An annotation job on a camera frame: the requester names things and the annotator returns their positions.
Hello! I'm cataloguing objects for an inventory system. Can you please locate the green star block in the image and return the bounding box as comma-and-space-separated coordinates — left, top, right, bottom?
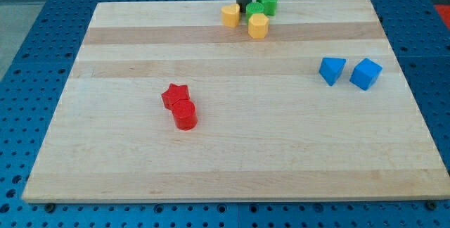
257, 0, 278, 16

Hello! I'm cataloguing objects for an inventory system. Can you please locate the green circle block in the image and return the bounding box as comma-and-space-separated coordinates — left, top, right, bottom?
245, 2, 264, 23

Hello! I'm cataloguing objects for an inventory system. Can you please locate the red star block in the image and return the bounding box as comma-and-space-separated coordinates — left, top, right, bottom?
161, 83, 190, 110

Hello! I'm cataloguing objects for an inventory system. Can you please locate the yellow heart block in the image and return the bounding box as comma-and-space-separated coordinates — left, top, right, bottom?
221, 4, 240, 28

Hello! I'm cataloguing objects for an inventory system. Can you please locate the yellow hexagon block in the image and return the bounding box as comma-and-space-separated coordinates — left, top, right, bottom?
247, 13, 269, 39

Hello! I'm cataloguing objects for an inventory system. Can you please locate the blue triangle block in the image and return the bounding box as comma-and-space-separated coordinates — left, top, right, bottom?
319, 57, 347, 86

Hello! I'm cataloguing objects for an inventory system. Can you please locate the red cylinder block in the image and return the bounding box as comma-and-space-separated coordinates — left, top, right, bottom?
172, 99, 198, 130

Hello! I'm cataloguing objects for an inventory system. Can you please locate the wooden board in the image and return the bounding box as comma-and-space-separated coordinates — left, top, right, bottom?
22, 0, 449, 203

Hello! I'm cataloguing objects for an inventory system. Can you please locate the blue cube block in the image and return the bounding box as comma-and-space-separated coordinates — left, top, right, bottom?
349, 58, 383, 91

